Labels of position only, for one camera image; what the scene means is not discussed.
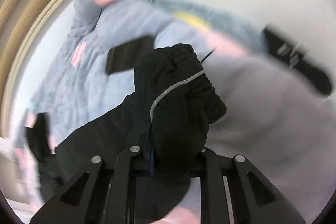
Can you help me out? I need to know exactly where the black hooded jacket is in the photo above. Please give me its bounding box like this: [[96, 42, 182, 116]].
[[38, 44, 227, 201]]

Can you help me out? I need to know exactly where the grey floral bed blanket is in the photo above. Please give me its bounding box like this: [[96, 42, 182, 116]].
[[26, 0, 335, 223]]

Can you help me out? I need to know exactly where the black smartphone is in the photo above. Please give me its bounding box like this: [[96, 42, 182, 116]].
[[105, 35, 155, 75]]

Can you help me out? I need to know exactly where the wooden slatted headboard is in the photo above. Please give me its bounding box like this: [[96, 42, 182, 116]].
[[1, 0, 64, 139]]

